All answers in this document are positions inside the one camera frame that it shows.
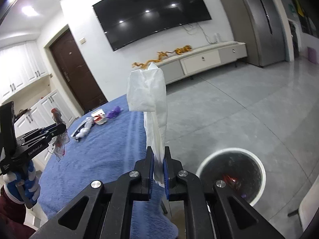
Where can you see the white tv cabinet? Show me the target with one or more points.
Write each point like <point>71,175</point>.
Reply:
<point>201,59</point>

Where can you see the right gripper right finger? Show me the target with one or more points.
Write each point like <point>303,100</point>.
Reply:
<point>173,185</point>

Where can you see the golden tiger ornament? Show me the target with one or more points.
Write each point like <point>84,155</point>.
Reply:
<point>186,48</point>

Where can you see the white round trash bin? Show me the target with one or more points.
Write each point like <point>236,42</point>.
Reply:
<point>238,163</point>

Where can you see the brown entrance door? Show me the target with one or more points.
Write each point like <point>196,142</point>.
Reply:
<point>76,73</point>

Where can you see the purple box on floor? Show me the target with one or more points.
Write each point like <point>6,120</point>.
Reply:
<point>312,55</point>

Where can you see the blue shaggy rug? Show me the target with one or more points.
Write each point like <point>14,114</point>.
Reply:
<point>107,152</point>

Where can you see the red white food box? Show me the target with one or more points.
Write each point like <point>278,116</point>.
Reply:
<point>99,117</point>

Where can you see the left blue gloved hand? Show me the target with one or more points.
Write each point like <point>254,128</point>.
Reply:
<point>22,187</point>

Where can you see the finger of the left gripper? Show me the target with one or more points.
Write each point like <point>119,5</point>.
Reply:
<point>52,130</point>

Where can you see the white paper tissue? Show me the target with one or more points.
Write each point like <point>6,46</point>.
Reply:
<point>146,92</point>

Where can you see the black wall television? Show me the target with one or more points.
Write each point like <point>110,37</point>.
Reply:
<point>126,21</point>

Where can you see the red clear plastic wrapper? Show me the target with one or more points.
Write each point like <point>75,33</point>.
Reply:
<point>58,142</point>

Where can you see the red trash in bin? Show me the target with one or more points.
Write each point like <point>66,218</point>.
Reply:
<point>231,181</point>

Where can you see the grey refrigerator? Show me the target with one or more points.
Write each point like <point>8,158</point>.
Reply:
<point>268,31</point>

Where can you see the white knotted plastic bag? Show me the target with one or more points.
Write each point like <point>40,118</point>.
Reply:
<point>83,129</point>

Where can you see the white chair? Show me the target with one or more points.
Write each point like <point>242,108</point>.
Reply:
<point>307,208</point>

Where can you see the white wall cupboards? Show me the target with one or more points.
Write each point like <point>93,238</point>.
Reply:
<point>25,80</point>

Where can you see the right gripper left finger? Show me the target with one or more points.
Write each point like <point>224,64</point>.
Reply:
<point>144,187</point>

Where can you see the purple wrapper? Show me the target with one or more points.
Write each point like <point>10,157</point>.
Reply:
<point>114,112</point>

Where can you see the golden dragon ornament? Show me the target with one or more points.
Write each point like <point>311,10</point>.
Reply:
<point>160,56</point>

